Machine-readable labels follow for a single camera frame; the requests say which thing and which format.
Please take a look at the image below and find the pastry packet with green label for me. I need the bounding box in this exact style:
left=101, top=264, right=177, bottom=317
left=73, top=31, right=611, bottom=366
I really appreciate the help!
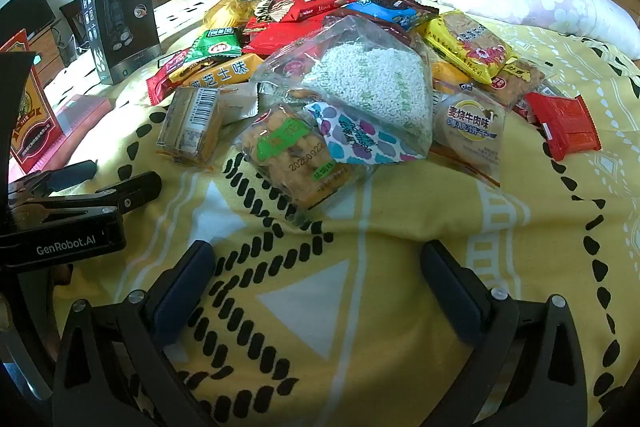
left=235, top=104, right=356, bottom=228

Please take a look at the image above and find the red cookie packet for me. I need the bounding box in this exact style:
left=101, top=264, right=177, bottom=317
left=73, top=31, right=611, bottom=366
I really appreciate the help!
left=255, top=0, right=351, bottom=22

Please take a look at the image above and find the black television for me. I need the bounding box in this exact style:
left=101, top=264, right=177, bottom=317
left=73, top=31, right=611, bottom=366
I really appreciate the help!
left=0, top=0, right=57, bottom=42

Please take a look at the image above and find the red striped snack packet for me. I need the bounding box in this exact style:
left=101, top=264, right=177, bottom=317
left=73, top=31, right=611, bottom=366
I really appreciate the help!
left=146, top=49, right=193, bottom=105

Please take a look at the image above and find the red gift box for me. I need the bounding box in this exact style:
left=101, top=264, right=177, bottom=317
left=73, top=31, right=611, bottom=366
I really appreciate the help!
left=0, top=29, right=66, bottom=175

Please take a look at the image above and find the clear cake packet with barcode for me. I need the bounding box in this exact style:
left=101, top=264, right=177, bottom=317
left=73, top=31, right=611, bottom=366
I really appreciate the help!
left=156, top=87, right=226, bottom=168

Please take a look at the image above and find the large red snack packet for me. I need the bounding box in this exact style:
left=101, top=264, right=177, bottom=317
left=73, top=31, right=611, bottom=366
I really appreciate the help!
left=245, top=14, right=341, bottom=55

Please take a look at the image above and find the yellow packet with flower print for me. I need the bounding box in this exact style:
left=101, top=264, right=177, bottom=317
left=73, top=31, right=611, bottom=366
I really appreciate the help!
left=422, top=10, right=521, bottom=85

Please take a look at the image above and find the clear pastry packet red label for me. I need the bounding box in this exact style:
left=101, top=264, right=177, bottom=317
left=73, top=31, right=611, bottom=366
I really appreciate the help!
left=480, top=59, right=546, bottom=108

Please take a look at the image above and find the polka dot snack packet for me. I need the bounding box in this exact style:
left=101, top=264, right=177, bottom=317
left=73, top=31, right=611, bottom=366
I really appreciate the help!
left=305, top=99, right=416, bottom=165

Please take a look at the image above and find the black appliance box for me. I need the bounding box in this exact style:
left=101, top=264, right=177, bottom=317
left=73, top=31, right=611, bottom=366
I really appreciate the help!
left=80, top=0, right=163, bottom=85

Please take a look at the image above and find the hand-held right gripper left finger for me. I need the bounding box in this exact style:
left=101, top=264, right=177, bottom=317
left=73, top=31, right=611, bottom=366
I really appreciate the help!
left=52, top=239, right=218, bottom=427

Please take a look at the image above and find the clear bag of white granules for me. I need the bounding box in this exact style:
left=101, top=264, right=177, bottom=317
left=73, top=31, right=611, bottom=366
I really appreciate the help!
left=250, top=14, right=436, bottom=165

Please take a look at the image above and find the green snack packet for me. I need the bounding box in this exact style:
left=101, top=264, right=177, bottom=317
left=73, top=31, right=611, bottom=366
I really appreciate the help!
left=187, top=27, right=246, bottom=62

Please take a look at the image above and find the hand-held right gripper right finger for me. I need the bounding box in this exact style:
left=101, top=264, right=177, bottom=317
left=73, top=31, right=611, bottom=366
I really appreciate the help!
left=420, top=239, right=588, bottom=427

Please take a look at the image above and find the plain red snack packet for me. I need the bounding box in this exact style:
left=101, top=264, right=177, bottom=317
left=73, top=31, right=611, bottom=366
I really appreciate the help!
left=525, top=92, right=603, bottom=162

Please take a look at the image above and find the golden snack packet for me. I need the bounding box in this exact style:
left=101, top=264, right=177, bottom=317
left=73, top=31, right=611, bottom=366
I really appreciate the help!
left=202, top=0, right=261, bottom=32

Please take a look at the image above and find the white floral pillow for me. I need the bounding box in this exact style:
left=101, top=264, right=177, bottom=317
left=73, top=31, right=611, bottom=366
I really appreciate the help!
left=400, top=0, right=640, bottom=60

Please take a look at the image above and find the yellow cheese cracker packet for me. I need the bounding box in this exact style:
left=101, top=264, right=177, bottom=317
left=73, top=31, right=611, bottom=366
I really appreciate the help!
left=167, top=52, right=263, bottom=88

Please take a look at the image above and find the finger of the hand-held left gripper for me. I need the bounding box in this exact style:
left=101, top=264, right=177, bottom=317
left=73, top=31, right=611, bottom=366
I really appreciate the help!
left=15, top=171, right=163, bottom=222
left=7, top=159, right=98, bottom=204

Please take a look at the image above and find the pink flat box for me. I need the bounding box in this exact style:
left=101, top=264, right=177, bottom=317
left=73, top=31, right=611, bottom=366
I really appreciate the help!
left=50, top=94, right=113, bottom=140

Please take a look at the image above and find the blue snack packet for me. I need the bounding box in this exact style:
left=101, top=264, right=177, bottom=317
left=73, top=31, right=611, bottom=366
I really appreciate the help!
left=345, top=0, right=441, bottom=32

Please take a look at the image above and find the round white snack packet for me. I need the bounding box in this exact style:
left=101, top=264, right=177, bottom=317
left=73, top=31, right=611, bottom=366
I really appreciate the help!
left=432, top=89, right=506, bottom=188

